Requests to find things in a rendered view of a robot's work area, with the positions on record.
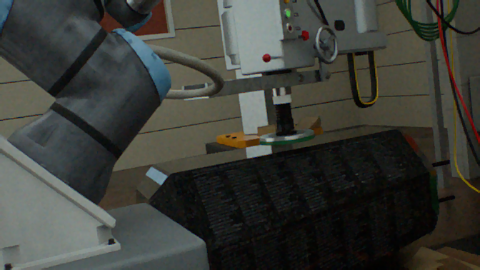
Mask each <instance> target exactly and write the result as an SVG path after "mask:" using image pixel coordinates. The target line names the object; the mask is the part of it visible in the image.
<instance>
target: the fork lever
mask: <svg viewBox="0 0 480 270"><path fill-rule="evenodd" d="M324 76H325V78H328V79H329V78H330V77H331V73H330V72H329V71H326V72H325V73H324ZM319 81H321V77H320V71H319V69H315V71H314V70H309V71H303V72H295V73H289V74H276V75H269V76H258V77H250V78H243V79H231V80H224V87H223V89H222V90H221V91H220V92H219V93H217V94H214V95H212V96H203V97H194V98H189V99H184V101H191V100H196V99H201V98H211V97H216V96H226V95H232V94H241V93H247V92H253V91H263V90H267V89H277V88H284V87H288V86H298V85H299V84H300V85H304V84H308V83H314V82H319ZM213 83H214V82H213V81H211V82H206V83H202V84H189V86H182V91H185V90H196V89H204V88H207V87H210V86H211V85H212V84H213Z"/></svg>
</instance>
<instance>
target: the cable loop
mask: <svg viewBox="0 0 480 270"><path fill-rule="evenodd" d="M347 58H348V65H349V77H350V84H351V92H352V96H353V100H354V103H355V104H356V105H357V106H358V107H361V108H366V107H369V106H373V105H374V104H375V103H376V100H377V98H378V92H379V88H378V77H377V70H376V57H375V56H374V50H373V51H368V60H369V73H370V80H371V98H370V99H369V100H368V101H365V102H363V101H362V100H361V97H360V93H359V85H358V79H357V76H356V66H355V59H354V52H353V53H348V54H347Z"/></svg>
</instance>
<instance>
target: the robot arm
mask: <svg viewBox="0 0 480 270"><path fill-rule="evenodd" d="M160 1H161V0H0V56H1V57H2V58H3V59H5V61H7V62H9V63H10V64H11V65H12V66H14V67H15V68H16V69H18V70H19V71H20V72H21V73H23V74H24V75H25V76H27V77H28V79H30V80H32V81H33V82H34V83H36V84H37V85H38V86H40V87H41V88H42V89H43V90H45V91H46V92H48V93H49V94H50V96H52V97H54V98H55V99H56V101H55V102H54V103H53V104H52V105H51V106H50V107H49V108H48V110H47V112H46V113H44V114H43V115H41V116H40V117H38V118H36V119H34V120H32V121H30V122H29V123H27V124H26V125H25V126H23V127H21V128H20V129H17V130H16V131H15V132H14V133H13V134H12V135H11V136H10V137H9V138H8V139H7V141H8V142H9V143H10V144H12V145H14V146H15V147H16V148H17V149H18V150H20V151H22V152H23V153H24V154H26V156H27V157H29V158H30V159H31V160H34V161H35V162H36V163H38V164H39V165H40V166H42V167H44V168H45V170H47V171H48V172H49V173H50V174H53V175H54V176H55V177H57V178H58V179H60V180H61V181H63V182H64V183H65V184H66V185H67V186H70V187H71V188H72V189H74V190H75V191H77V192H79V193H80V194H81V195H82V196H84V198H87V199H88V200H89V201H91V202H93V203H94V204H96V205H98V204H99V202H100V201H101V200H102V199H103V198H104V196H105V193H106V190H107V187H108V185H109V179H110V177H111V173H112V171H113V168H114V164H115V163H116V161H117V160H118V159H119V157H121V155H122V154H123V153H124V151H125V150H126V148H127V147H128V146H129V144H130V143H131V142H132V141H133V140H134V137H136V135H137V134H138V133H139V132H140V131H141V129H142V128H143V127H144V124H145V123H146V122H147V121H148V120H149V119H150V118H151V116H152V115H153V114H154V112H155V111H156V109H157V108H158V107H160V106H161V102H162V101H163V100H164V98H165V96H166V95H167V94H168V92H169V90H170V88H171V75H170V73H169V70H168V69H167V67H166V65H165V64H164V62H162V61H161V59H160V58H159V57H158V56H157V55H156V54H155V53H154V52H153V50H152V49H151V48H150V47H149V46H148V45H146V44H145V43H144V42H143V41H142V40H141V39H140V38H139V37H137V36H136V35H134V34H133V33H134V32H136V31H138V30H139V29H140V28H141V27H142V26H143V25H144V24H145V23H146V22H147V21H148V20H149V19H150V18H151V16H152V12H151V10H152V9H153V8H154V7H155V6H156V5H157V4H158V3H159V2H160ZM105 12H106V13H107V14H108V15H109V16H111V17H112V18H113V19H115V20H116V21H118V22H119V23H120V24H121V26H122V27H123V28H124V29H126V30H127V31H125V30H124V29H114V30H112V31H111V33H109V32H108V31H106V30H105V29H104V28H103V27H101V26H100V25H99V24H100V22H101V20H102V19H103V18H104V16H105Z"/></svg>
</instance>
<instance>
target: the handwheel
mask: <svg viewBox="0 0 480 270"><path fill-rule="evenodd" d="M323 30H327V31H328V32H329V33H330V34H331V36H330V37H329V38H327V39H323V38H322V37H321V36H320V35H321V32H322V31H323ZM319 41H320V42H321V43H319ZM332 41H333V42H332ZM333 43H334V52H333V56H332V58H331V54H330V50H332V48H333ZM314 49H316V52H317V54H318V57H319V59H320V60H321V61H322V62H323V63H325V64H332V63H333V62H334V61H335V60H336V58H337V54H338V41H337V37H336V34H335V32H334V30H333V29H332V28H331V27H330V26H328V25H322V26H321V27H319V29H318V30H317V32H316V36H315V44H314ZM321 49H323V50H324V51H326V59H325V58H324V55H323V54H322V52H321Z"/></svg>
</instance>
